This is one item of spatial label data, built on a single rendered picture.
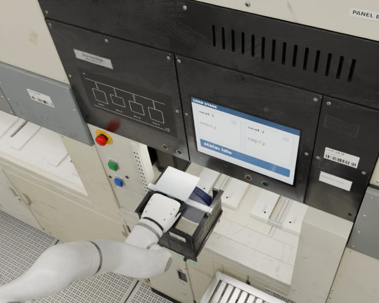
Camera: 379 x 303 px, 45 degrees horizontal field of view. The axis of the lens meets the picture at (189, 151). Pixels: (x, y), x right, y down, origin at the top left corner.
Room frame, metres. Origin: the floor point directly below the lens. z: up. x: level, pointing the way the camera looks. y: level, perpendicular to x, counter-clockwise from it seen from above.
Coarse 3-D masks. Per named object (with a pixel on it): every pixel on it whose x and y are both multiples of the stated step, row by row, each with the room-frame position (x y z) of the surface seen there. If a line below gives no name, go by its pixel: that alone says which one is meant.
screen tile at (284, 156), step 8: (248, 128) 0.74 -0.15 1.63; (256, 128) 0.72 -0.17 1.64; (256, 136) 0.72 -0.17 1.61; (264, 136) 0.71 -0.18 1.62; (272, 136) 0.70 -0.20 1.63; (280, 136) 0.69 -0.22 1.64; (288, 136) 0.68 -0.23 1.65; (248, 144) 0.74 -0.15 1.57; (256, 144) 0.72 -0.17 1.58; (280, 144) 0.69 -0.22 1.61; (288, 144) 0.68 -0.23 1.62; (256, 152) 0.72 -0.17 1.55; (264, 152) 0.71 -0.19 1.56; (272, 152) 0.70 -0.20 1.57; (280, 152) 0.69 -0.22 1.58; (288, 152) 0.68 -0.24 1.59; (272, 160) 0.70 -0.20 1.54; (280, 160) 0.69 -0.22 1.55; (288, 160) 0.67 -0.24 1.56
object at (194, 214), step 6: (192, 198) 0.89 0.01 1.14; (198, 198) 0.87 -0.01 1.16; (186, 204) 0.90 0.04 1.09; (204, 204) 0.86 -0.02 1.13; (186, 210) 0.91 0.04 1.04; (192, 210) 0.89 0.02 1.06; (198, 210) 0.88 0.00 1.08; (186, 216) 0.91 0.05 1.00; (192, 216) 0.89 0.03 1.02; (198, 216) 0.88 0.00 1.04; (198, 222) 0.88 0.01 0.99
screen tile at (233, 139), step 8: (200, 112) 0.81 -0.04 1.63; (208, 112) 0.80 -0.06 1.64; (208, 120) 0.80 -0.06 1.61; (216, 120) 0.79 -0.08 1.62; (224, 120) 0.77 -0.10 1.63; (200, 128) 0.82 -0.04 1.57; (208, 128) 0.80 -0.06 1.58; (232, 128) 0.76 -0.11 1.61; (240, 128) 0.75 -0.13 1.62; (208, 136) 0.80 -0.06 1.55; (216, 136) 0.79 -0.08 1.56; (224, 136) 0.77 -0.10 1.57; (232, 136) 0.76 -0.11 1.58; (240, 136) 0.75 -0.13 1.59; (232, 144) 0.76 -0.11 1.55; (240, 144) 0.75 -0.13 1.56
